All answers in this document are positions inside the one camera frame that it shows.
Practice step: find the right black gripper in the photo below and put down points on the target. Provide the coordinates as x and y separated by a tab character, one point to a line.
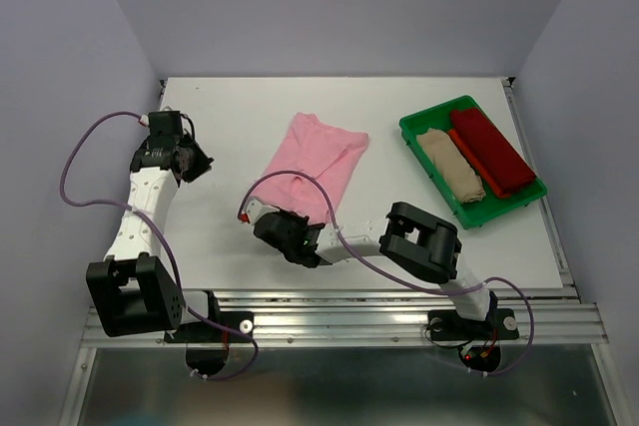
303	220

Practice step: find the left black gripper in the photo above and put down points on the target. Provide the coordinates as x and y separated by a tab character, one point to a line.
203	163

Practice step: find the pink t-shirt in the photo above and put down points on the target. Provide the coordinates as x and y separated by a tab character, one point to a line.
316	160

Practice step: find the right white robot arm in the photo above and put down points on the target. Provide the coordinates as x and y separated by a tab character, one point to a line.
420	243

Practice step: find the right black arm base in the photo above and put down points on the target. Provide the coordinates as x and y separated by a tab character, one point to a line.
477	343

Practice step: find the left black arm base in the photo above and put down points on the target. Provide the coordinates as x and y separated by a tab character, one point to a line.
218	345

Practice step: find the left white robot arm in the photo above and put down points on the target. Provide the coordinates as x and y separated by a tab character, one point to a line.
133	292

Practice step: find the rolled beige t-shirt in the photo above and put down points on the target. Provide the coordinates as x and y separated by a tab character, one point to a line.
464	183

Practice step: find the green plastic tray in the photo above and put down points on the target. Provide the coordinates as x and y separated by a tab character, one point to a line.
472	214

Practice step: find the rolled red t-shirt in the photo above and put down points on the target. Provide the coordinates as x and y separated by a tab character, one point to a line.
500	164

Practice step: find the aluminium rail frame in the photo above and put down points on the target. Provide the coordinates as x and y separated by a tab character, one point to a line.
342	345

